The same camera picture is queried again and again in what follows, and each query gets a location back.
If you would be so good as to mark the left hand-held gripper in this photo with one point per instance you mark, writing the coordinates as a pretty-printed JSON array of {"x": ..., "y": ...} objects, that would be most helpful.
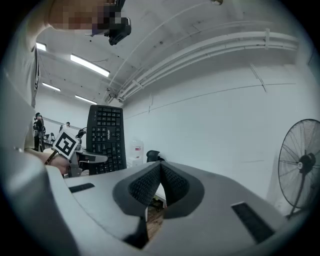
[{"x": 65, "y": 145}]

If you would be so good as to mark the person's left forearm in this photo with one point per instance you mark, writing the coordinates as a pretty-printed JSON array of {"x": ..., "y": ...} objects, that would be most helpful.
[{"x": 40, "y": 156}]

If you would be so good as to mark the black pedestal fan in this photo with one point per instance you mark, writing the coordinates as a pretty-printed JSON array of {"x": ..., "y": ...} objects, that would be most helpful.
[{"x": 306, "y": 162}]

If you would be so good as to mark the person's beige shirt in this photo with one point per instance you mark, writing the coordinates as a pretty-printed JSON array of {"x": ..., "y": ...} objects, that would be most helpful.
[{"x": 25, "y": 75}]

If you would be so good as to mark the black office chair with headrest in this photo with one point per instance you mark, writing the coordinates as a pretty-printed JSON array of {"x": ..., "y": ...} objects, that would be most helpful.
[{"x": 153, "y": 155}]

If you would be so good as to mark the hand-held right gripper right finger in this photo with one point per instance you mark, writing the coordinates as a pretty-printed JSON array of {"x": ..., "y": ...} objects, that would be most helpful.
[{"x": 212, "y": 220}]

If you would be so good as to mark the white ceiling junction box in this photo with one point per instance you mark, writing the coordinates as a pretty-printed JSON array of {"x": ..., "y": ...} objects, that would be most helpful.
[{"x": 113, "y": 97}]

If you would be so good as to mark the white box with red label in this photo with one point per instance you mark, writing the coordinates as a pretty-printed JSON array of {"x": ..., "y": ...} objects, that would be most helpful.
[{"x": 137, "y": 152}]

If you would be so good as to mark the white ceiling pipe bundle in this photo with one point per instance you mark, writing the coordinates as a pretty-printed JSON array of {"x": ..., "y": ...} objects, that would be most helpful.
[{"x": 200, "y": 48}]

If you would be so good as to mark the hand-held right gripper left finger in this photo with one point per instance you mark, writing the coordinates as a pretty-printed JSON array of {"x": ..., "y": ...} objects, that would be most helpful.
[{"x": 100, "y": 197}]

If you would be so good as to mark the person's left hand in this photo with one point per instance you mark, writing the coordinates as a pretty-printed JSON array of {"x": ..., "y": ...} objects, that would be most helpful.
[{"x": 63, "y": 166}]

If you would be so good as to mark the black keyboard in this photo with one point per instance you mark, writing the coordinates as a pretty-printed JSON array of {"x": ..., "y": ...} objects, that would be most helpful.
[{"x": 107, "y": 130}]

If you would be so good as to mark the long ceiling light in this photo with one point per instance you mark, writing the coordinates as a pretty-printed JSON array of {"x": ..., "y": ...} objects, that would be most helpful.
[
  {"x": 51, "y": 87},
  {"x": 85, "y": 99},
  {"x": 90, "y": 65},
  {"x": 41, "y": 46}
]

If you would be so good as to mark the black head-mounted camera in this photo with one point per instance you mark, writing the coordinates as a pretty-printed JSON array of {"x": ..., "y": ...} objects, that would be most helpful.
[{"x": 120, "y": 31}]

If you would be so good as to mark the person's head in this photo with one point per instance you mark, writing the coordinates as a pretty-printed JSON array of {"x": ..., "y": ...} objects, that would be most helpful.
[{"x": 75, "y": 15}]

